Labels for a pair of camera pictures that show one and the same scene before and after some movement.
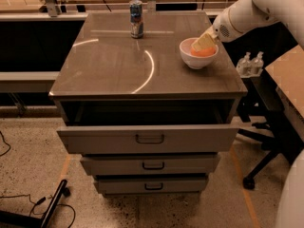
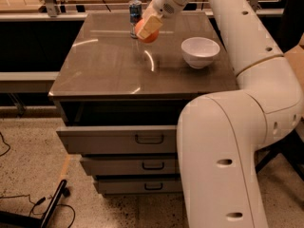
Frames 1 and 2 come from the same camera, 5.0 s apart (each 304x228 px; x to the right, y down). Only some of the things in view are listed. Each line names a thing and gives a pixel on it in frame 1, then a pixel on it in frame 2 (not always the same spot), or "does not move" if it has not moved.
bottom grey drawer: x=150 y=184 does not move
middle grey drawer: x=150 y=164 does not move
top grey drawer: x=141 y=140 does not move
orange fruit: x=205 y=52 → x=150 y=38
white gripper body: x=222 y=28 → x=163 y=4
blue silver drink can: x=136 y=9 does not move
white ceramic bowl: x=195 y=62 does not move
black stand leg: x=9 y=219 does not move
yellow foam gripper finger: x=206 y=41 → x=149 y=26
